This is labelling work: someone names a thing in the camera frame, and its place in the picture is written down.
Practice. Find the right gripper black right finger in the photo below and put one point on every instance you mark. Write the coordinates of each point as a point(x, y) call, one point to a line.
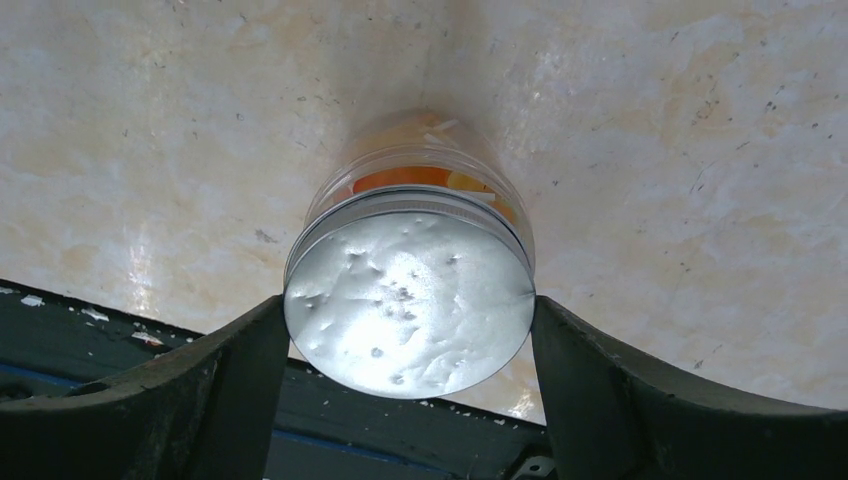
point(616, 412)

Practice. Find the clear plastic jar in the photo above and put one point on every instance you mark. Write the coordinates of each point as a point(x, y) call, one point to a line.
point(424, 148)

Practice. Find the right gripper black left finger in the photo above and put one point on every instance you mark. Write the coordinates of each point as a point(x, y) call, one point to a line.
point(203, 411)

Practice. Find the silver jar lid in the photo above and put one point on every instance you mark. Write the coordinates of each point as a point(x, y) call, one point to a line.
point(409, 292)

